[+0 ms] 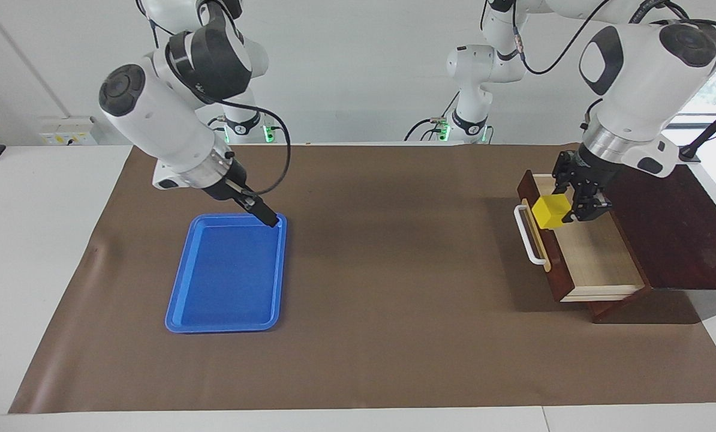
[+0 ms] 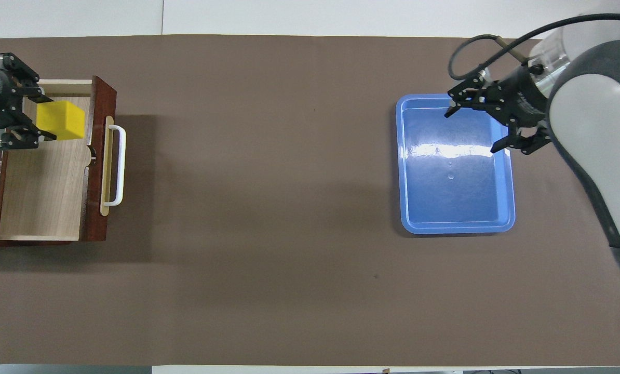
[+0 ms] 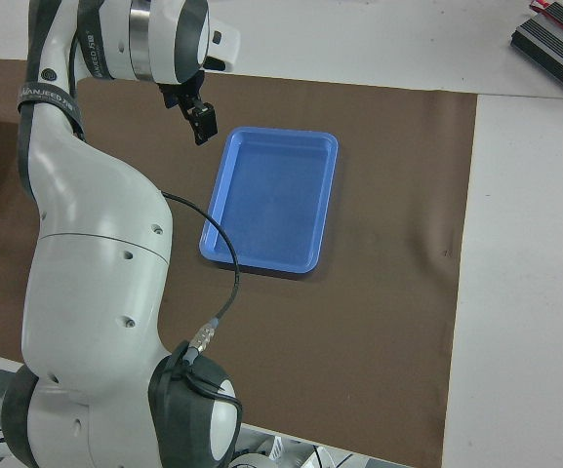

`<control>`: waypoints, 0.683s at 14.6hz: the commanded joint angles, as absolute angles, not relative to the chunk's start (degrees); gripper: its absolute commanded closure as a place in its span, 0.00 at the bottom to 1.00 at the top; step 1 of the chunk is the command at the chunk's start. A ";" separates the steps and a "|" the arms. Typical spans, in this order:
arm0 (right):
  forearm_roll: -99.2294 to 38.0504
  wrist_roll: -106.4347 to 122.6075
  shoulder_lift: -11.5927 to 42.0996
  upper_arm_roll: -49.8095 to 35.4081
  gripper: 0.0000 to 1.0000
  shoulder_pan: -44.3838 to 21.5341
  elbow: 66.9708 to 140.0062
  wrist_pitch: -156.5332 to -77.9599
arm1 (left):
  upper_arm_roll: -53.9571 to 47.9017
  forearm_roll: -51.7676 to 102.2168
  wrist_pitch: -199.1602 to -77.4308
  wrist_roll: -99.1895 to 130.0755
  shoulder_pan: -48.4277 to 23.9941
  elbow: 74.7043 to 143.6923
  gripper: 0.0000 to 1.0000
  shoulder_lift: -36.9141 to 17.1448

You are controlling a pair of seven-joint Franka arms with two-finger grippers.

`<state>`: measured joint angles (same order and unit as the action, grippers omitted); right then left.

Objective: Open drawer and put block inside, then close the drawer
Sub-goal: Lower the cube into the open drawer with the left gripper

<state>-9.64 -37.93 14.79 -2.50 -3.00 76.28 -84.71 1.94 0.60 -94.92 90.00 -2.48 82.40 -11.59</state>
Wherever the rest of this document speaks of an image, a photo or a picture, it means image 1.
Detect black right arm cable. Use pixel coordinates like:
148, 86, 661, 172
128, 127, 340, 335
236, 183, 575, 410
205, 96, 292, 196

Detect blue plastic tray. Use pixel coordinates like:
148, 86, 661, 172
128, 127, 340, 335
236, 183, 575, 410
165, 212, 288, 334

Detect brown table mat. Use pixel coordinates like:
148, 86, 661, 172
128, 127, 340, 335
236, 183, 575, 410
8, 143, 716, 415

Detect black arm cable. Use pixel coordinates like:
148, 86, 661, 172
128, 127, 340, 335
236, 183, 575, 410
205, 96, 292, 196
510, 0, 716, 76

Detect yellow cube block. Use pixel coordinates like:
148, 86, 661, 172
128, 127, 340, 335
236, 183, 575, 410
532, 193, 573, 231

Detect dark wooden drawer cabinet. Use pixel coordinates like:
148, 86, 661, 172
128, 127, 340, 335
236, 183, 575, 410
591, 162, 716, 325

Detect wooden drawer with white handle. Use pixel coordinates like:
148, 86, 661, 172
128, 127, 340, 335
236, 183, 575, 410
513, 170, 647, 303

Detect white wall socket box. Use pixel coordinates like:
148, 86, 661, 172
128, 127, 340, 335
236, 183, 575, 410
39, 117, 98, 146

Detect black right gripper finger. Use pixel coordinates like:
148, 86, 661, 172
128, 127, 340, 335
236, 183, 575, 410
239, 193, 280, 225
238, 203, 277, 229

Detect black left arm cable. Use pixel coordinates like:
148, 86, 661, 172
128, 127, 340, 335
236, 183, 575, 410
510, 0, 716, 76

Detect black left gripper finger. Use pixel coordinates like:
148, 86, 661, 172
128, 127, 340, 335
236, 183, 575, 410
570, 190, 615, 225
552, 150, 576, 196

